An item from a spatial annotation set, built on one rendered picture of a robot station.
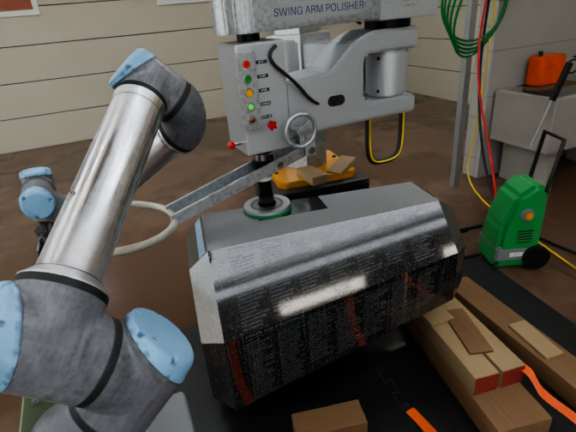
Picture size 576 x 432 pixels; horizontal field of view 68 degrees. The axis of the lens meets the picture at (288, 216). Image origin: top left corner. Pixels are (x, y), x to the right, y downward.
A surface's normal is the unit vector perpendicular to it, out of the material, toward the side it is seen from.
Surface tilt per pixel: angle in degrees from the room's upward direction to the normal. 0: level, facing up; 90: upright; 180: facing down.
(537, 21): 90
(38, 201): 89
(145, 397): 91
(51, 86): 90
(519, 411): 0
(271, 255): 45
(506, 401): 0
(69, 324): 66
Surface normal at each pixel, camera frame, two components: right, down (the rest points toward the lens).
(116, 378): 0.63, 0.09
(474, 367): -0.08, -0.89
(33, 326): 0.75, -0.33
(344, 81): 0.44, 0.36
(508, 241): 0.04, 0.44
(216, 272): 0.15, -0.35
